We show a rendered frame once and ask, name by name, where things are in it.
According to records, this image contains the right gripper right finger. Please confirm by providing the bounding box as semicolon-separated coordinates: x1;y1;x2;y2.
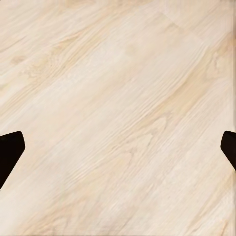
220;131;236;170

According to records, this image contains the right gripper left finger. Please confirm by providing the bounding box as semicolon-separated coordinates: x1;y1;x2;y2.
0;131;26;189

